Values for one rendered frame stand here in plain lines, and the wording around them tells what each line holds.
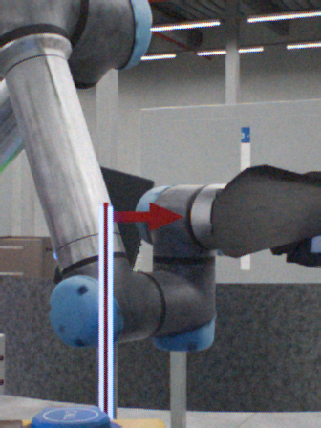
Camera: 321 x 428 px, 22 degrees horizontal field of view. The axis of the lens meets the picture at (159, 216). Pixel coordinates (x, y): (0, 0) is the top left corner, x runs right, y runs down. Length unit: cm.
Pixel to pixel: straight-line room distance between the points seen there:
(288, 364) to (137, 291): 179
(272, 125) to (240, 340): 456
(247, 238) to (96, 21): 41
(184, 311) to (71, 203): 18
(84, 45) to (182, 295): 34
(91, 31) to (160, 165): 633
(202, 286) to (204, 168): 625
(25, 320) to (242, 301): 73
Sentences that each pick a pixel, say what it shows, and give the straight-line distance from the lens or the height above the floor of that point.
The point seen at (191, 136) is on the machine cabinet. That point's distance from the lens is 728.
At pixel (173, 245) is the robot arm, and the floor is 114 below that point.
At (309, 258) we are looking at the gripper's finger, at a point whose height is 114.
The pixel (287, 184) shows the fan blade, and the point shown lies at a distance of 62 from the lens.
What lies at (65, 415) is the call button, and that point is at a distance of 44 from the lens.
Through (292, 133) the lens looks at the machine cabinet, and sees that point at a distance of 701.
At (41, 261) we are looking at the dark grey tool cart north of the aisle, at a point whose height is 70.
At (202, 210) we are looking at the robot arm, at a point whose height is 118.
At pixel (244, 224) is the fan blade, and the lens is 73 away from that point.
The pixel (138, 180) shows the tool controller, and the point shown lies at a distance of 125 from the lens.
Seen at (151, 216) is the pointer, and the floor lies 118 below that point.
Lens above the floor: 119
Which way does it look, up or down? 1 degrees down
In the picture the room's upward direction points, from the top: straight up
